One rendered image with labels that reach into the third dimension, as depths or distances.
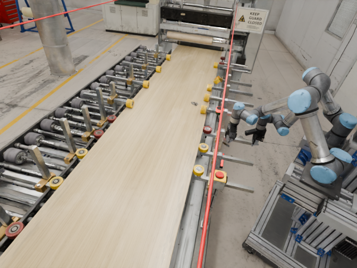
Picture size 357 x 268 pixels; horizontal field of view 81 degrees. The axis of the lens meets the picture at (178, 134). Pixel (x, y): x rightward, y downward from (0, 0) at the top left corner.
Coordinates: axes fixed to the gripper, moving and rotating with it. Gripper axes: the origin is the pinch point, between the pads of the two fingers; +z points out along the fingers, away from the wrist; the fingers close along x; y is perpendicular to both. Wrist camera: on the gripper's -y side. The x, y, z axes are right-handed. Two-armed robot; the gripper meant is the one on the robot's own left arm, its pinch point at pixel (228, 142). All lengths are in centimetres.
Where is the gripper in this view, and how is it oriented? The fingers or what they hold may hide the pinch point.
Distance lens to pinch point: 177.0
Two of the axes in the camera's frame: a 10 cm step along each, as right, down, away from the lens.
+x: -9.7, -2.1, 1.3
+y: 2.3, -6.0, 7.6
